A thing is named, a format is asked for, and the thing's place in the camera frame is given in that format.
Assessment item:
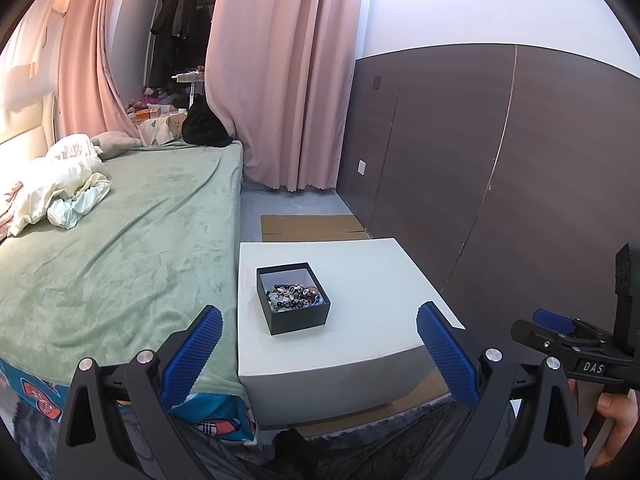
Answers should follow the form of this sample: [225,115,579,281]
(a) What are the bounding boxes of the black jewelry box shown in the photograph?
[256,262,332,336]

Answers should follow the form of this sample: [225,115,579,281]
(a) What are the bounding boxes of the black bag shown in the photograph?
[181,95,234,150]

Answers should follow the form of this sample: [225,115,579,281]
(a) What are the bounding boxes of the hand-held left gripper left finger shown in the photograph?
[55,304,224,480]

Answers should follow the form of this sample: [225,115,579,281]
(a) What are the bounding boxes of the hanging dark clothes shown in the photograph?
[149,0,214,92]

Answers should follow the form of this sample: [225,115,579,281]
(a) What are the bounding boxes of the dark cloth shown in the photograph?
[175,402,501,480]

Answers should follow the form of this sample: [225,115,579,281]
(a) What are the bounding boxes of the white square table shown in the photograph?
[236,238,468,431]

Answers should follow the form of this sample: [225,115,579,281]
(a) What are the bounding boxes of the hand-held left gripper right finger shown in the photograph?
[416,301,586,480]

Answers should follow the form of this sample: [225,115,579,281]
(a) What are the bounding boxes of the cream padded headboard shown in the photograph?
[0,89,56,177]

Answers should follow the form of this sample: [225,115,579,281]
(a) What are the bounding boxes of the white stand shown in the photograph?
[171,71,206,111]

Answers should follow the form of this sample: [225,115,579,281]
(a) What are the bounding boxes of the white duvet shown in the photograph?
[9,133,111,237]

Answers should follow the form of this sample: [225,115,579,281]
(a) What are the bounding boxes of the pile of plush toys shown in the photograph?
[125,85,191,114]

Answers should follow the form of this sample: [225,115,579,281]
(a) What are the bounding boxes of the pink cloth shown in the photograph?
[0,180,26,242]

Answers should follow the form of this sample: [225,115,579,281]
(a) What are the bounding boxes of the grey-green pillow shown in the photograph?
[90,131,139,159]

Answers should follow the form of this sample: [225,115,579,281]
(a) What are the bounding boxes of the grey shaggy rug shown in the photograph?
[9,395,68,466]

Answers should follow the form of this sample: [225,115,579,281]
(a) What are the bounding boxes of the white sheer curtain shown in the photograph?
[0,0,64,111]

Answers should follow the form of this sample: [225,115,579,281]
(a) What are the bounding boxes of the pink curtain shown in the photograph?
[56,0,147,142]
[205,0,369,194]

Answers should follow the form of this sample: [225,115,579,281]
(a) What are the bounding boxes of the pale blue cloth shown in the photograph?
[47,180,112,231]

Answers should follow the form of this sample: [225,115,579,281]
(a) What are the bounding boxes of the bed with green blanket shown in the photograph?
[0,140,245,396]

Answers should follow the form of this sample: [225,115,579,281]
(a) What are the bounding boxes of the cream printed blanket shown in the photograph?
[137,111,189,147]

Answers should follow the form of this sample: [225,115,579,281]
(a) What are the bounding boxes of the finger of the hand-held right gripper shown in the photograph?
[510,319,577,362]
[531,308,617,345]

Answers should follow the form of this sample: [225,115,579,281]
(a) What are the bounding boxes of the pile of mixed jewelry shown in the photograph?
[264,282,325,314]

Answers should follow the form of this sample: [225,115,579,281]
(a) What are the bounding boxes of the blue printed bedsheet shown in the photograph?
[0,355,259,447]

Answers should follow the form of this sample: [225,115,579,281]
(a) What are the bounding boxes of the person's right hand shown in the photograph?
[567,379,637,468]

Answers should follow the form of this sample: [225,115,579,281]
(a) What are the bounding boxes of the flat cardboard sheet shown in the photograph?
[260,214,371,244]

